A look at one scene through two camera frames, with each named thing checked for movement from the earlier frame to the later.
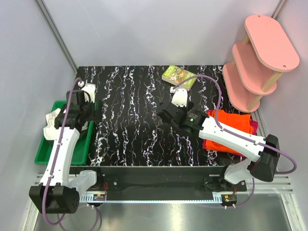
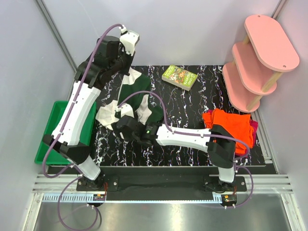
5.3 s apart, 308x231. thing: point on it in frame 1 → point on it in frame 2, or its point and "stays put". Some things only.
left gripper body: (91, 114) → (122, 63)
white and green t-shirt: (48, 129) → (134, 91)
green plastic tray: (80, 154) stays put
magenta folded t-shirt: (254, 124) stays put
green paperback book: (175, 75) stays put
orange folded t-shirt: (238, 122) stays put
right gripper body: (190, 106) → (126, 138)
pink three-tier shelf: (266, 51) stays put
